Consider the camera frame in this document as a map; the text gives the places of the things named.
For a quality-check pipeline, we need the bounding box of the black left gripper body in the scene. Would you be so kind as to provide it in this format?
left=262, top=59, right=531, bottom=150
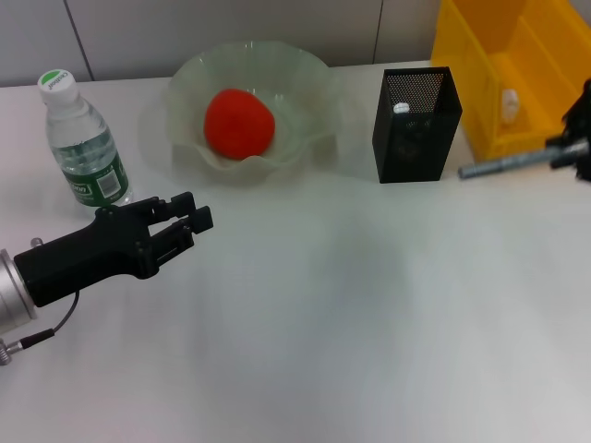
left=12, top=205, right=162, bottom=310

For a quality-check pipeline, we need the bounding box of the grey pen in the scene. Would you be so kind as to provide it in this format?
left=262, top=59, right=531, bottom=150
left=457, top=142, right=591, bottom=181

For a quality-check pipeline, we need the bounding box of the orange-red round fruit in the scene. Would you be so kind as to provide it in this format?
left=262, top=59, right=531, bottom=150
left=204, top=88, right=277, bottom=162

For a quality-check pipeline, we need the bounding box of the clear water bottle green label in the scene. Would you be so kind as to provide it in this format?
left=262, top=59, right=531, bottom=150
left=37, top=67, right=136, bottom=219

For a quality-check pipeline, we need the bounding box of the pale green glass fruit bowl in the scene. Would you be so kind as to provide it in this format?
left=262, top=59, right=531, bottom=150
left=164, top=40, right=345, bottom=188

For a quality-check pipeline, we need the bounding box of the black mesh pen holder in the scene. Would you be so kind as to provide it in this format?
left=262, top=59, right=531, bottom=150
left=371, top=66, right=464, bottom=185

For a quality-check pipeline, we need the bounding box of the yellow plastic bin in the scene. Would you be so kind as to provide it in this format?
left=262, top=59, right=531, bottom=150
left=429, top=0, right=591, bottom=163

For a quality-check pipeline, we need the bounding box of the left arm black connector cable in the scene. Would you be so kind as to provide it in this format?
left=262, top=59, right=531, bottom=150
left=0, top=237, right=83, bottom=368

